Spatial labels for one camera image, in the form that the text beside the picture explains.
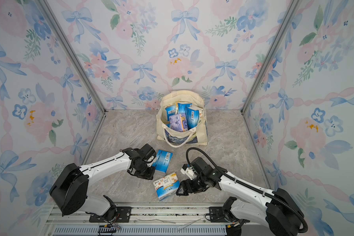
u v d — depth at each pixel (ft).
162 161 2.81
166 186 2.51
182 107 2.93
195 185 2.22
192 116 2.80
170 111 3.05
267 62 2.94
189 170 2.42
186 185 2.23
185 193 2.18
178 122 2.74
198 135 3.02
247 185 1.59
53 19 2.40
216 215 2.40
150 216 2.47
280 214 1.32
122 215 2.42
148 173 2.43
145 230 2.31
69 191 1.36
